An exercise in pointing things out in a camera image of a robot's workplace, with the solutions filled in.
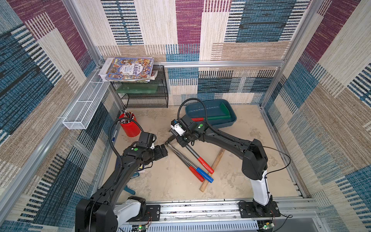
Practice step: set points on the black wire shelf rack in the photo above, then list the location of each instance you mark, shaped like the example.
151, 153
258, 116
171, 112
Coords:
148, 94

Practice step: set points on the colourful picture book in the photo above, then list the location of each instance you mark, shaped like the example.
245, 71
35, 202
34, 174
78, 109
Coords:
121, 69

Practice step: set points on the teal plastic storage box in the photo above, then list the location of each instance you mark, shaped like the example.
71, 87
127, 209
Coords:
196, 110

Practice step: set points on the green tray on shelf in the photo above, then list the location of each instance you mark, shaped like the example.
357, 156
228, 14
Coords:
137, 89

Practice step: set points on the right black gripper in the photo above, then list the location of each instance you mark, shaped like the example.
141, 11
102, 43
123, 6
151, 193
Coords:
179, 139

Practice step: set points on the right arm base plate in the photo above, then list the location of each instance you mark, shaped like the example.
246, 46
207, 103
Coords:
246, 210

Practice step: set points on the chrome hoe blue grip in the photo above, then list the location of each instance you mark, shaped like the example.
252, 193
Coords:
199, 170

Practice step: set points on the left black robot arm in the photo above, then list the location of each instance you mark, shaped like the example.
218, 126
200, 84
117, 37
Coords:
100, 212

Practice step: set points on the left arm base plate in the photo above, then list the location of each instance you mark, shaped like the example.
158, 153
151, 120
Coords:
152, 213

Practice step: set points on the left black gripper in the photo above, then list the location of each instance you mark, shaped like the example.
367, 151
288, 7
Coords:
159, 154

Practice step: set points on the green hoe red grip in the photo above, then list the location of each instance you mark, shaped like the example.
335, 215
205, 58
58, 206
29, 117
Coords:
225, 114

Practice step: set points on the red pen cup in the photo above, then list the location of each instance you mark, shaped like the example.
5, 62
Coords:
129, 127

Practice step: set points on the white wire mesh basket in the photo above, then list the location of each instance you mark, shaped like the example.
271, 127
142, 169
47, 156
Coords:
83, 110

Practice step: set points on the grey hoe red grip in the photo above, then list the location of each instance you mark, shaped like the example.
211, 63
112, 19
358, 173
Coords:
195, 154
191, 168

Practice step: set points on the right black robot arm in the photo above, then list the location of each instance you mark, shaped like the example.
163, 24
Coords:
252, 154

